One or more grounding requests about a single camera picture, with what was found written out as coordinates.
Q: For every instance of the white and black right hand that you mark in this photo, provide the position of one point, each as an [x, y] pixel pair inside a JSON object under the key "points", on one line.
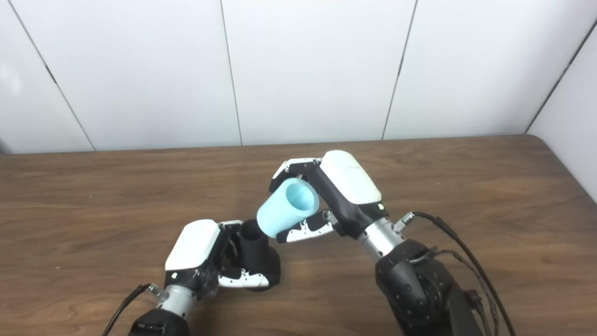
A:
{"points": [[350, 179]]}

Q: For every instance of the white and black left hand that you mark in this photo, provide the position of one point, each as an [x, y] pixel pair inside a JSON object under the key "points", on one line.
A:
{"points": [[191, 247]]}

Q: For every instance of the black funnel-shaped nozzle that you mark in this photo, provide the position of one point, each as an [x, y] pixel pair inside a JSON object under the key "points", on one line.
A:
{"points": [[259, 259]]}

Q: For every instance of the light blue cylinder cup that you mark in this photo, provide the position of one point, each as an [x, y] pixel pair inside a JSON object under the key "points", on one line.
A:
{"points": [[280, 214]]}

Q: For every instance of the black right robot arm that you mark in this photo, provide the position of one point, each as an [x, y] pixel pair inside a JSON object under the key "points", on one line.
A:
{"points": [[415, 289]]}

